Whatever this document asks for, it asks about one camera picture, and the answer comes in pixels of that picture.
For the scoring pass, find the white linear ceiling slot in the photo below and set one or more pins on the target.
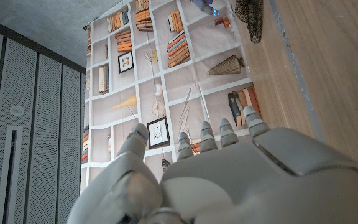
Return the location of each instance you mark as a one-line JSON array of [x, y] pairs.
[[9, 174]]

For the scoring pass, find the round white ceiling sensor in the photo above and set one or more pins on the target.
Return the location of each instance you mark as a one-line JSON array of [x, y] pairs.
[[16, 111]]

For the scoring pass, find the black mesh netting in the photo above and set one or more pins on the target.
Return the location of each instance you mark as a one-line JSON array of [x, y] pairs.
[[250, 18]]

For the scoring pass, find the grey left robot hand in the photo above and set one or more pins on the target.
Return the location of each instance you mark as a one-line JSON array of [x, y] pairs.
[[244, 186]]

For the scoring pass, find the grey tape strip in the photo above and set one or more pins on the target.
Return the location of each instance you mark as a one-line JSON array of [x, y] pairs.
[[297, 71]]

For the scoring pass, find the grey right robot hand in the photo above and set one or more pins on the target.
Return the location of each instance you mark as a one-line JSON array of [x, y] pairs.
[[205, 6]]

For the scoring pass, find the printed bookshelf backdrop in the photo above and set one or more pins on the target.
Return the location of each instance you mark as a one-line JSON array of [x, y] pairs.
[[185, 77]]

